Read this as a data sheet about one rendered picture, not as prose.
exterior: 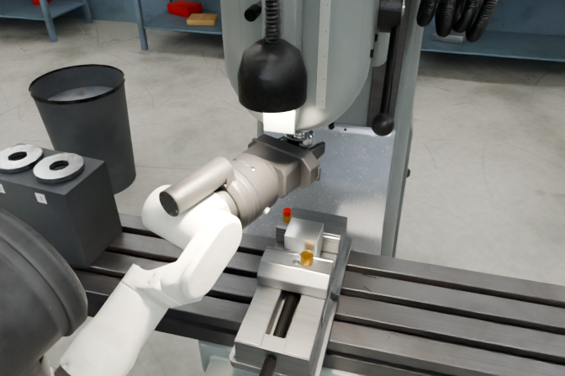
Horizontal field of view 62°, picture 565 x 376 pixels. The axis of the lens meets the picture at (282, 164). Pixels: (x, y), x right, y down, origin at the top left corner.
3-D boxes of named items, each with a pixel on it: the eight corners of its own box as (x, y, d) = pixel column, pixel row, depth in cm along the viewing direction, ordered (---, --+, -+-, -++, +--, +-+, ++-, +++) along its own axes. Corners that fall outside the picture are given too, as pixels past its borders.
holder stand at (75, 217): (87, 268, 95) (62, 189, 84) (2, 244, 101) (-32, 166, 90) (124, 230, 104) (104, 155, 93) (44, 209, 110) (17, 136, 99)
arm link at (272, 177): (322, 145, 67) (271, 183, 59) (319, 198, 72) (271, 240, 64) (254, 119, 73) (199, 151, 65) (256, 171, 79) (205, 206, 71)
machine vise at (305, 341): (316, 389, 73) (319, 346, 67) (227, 365, 77) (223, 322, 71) (351, 241, 101) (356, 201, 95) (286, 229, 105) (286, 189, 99)
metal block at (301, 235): (316, 267, 84) (317, 241, 81) (283, 260, 86) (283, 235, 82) (322, 246, 88) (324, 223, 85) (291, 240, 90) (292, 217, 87)
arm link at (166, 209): (262, 230, 65) (204, 280, 57) (207, 203, 70) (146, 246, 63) (259, 161, 59) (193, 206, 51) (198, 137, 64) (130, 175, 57)
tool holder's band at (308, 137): (279, 142, 72) (279, 136, 72) (289, 128, 76) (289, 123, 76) (308, 147, 71) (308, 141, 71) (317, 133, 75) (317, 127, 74)
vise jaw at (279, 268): (326, 300, 79) (327, 283, 77) (256, 284, 82) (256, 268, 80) (333, 274, 84) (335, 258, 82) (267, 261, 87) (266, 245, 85)
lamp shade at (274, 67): (237, 113, 47) (233, 54, 43) (240, 84, 53) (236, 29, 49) (308, 113, 47) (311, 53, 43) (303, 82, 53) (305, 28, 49)
